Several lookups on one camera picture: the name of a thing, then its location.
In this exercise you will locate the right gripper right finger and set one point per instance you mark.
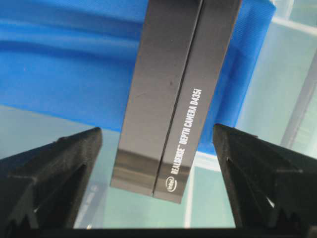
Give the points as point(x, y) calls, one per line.
point(269, 187)

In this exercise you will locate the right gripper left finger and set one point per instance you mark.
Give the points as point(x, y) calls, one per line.
point(43, 188)

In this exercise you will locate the black box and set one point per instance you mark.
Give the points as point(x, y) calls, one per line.
point(180, 56)

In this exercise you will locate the clear plastic storage case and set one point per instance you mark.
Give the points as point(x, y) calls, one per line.
point(280, 107)

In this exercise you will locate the blue foam liner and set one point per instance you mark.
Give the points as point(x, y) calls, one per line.
point(74, 59)

